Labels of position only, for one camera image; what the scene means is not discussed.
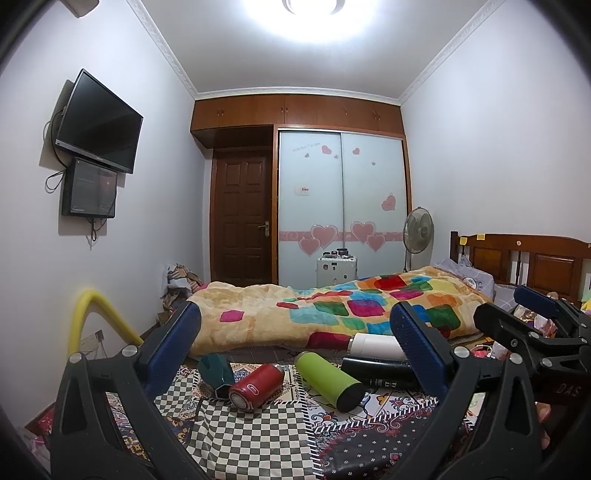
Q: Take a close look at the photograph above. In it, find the wall mounted black television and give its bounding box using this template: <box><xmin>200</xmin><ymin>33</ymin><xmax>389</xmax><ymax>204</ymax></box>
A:
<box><xmin>55</xmin><ymin>70</ymin><xmax>143</xmax><ymax>174</ymax></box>

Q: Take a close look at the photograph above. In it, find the white box appliance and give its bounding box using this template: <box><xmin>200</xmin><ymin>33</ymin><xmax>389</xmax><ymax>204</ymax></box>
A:
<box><xmin>315</xmin><ymin>248</ymin><xmax>358</xmax><ymax>287</ymax></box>

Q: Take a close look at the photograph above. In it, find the white bottle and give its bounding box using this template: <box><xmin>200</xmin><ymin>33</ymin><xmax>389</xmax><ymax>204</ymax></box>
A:
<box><xmin>348</xmin><ymin>333</ymin><xmax>407</xmax><ymax>361</ymax></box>

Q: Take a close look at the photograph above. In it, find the dark teal faceted cup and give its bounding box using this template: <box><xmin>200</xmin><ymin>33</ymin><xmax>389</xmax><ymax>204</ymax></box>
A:
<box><xmin>197</xmin><ymin>353</ymin><xmax>235</xmax><ymax>400</ymax></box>

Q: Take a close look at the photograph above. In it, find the pile of clothes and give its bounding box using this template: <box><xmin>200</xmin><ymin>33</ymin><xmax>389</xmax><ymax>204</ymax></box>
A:
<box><xmin>157</xmin><ymin>263</ymin><xmax>205</xmax><ymax>325</ymax></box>

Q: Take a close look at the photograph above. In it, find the wall power socket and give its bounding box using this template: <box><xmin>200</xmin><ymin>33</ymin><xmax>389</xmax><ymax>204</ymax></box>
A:
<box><xmin>79</xmin><ymin>330</ymin><xmax>106</xmax><ymax>359</ymax></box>

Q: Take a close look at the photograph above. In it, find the patterned checkered bed sheet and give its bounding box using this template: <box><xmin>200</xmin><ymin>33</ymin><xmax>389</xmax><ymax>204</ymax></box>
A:
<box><xmin>36</xmin><ymin>354</ymin><xmax>491</xmax><ymax>480</ymax></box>

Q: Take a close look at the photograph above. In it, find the standing electric fan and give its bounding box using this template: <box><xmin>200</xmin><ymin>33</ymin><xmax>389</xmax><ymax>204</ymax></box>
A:
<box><xmin>403</xmin><ymin>207</ymin><xmax>434</xmax><ymax>271</ymax></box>

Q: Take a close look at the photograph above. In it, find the brown wooden door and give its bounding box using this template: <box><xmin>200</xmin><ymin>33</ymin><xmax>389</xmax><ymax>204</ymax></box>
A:
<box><xmin>209</xmin><ymin>147</ymin><xmax>273</xmax><ymax>287</ymax></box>

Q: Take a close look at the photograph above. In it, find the white air conditioner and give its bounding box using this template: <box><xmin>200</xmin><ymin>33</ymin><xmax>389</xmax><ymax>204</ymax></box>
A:
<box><xmin>61</xmin><ymin>0</ymin><xmax>99</xmax><ymax>18</ymax></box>

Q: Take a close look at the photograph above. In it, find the black thermos bottle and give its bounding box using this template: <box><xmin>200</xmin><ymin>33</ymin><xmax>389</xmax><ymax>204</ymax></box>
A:
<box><xmin>341</xmin><ymin>356</ymin><xmax>424</xmax><ymax>392</ymax></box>

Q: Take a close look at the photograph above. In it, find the yellow foam tube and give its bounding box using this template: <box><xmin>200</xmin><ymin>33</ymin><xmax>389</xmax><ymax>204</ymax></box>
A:
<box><xmin>67</xmin><ymin>288</ymin><xmax>144</xmax><ymax>357</ymax></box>

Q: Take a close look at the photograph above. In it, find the colourful patchwork blanket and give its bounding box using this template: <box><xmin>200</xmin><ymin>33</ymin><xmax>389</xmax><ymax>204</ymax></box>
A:
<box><xmin>190</xmin><ymin>266</ymin><xmax>492</xmax><ymax>357</ymax></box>

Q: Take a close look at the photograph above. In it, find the red thermos bottle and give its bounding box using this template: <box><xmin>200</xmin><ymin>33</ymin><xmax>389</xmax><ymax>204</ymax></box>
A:
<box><xmin>228</xmin><ymin>364</ymin><xmax>284</xmax><ymax>411</ymax></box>

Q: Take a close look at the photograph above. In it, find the wooden bed headboard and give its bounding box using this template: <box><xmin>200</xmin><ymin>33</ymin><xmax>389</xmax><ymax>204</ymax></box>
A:
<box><xmin>450</xmin><ymin>231</ymin><xmax>590</xmax><ymax>305</ymax></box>

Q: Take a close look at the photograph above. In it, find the green bottle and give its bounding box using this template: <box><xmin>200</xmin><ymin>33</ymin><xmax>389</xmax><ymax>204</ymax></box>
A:
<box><xmin>294</xmin><ymin>352</ymin><xmax>367</xmax><ymax>413</ymax></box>

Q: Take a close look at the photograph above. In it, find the grey pillow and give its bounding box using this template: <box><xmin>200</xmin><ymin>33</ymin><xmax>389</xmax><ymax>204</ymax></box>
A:
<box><xmin>433</xmin><ymin>258</ymin><xmax>517</xmax><ymax>312</ymax></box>

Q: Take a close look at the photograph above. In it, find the small wall mounted monitor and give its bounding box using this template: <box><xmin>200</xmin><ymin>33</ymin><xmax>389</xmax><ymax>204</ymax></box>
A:
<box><xmin>61</xmin><ymin>158</ymin><xmax>117</xmax><ymax>219</ymax></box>

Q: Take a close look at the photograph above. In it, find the wardrobe with heart stickers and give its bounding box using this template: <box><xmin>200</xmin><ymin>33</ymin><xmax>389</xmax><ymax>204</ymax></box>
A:
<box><xmin>190</xmin><ymin>93</ymin><xmax>412</xmax><ymax>288</ymax></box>

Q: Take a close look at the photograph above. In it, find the ceiling lamp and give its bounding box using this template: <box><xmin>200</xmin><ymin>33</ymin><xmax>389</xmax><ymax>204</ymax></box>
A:
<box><xmin>239</xmin><ymin>1</ymin><xmax>383</xmax><ymax>46</ymax></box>

